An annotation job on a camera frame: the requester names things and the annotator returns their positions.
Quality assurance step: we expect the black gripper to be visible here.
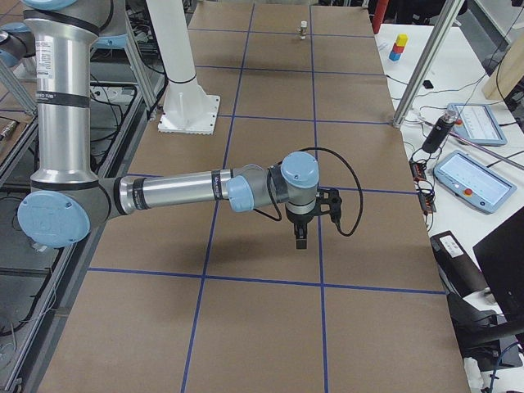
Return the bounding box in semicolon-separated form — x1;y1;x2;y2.
286;207;317;249

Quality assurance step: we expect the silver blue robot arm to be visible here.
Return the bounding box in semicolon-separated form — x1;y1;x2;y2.
17;1;319;249

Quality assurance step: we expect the orange circuit board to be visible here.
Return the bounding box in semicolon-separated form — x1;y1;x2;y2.
409;160;436;215

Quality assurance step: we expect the black water bottle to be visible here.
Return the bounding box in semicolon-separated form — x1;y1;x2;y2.
422;115;454;154

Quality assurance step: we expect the black box with label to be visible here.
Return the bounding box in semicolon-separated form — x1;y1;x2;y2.
430;231;488;297

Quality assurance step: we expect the near teach pendant tablet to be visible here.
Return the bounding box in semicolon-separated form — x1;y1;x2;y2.
433;151;517;214

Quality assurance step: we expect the teach pendant tablet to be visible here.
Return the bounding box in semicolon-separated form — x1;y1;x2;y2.
447;103;507;147
433;151;517;214

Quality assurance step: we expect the small black puck device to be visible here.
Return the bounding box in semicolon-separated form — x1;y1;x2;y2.
422;79;433;89

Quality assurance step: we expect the blue toy block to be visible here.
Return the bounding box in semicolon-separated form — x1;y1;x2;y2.
388;52;401;61

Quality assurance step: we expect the black monitor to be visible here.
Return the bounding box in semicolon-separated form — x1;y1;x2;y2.
473;208;523;318

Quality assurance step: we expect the far teach pendant tablet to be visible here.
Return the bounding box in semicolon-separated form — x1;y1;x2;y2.
447;103;507;147

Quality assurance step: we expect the red toy block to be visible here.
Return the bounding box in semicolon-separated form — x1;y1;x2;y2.
391;43;404;54

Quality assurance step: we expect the yellow toy block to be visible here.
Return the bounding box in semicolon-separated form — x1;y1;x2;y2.
395;34;409;47

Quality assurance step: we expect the red cylinder object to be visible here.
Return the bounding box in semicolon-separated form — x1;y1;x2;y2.
372;0;389;34

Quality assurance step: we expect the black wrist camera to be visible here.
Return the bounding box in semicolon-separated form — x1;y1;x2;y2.
317;188;342;226

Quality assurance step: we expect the black camera cable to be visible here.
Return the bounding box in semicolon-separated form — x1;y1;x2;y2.
251;147;364;237

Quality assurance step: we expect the white pedestal column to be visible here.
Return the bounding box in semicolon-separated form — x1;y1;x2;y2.
147;0;220;135

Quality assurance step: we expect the aluminium frame post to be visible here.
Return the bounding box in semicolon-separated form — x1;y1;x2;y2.
391;0;463;129

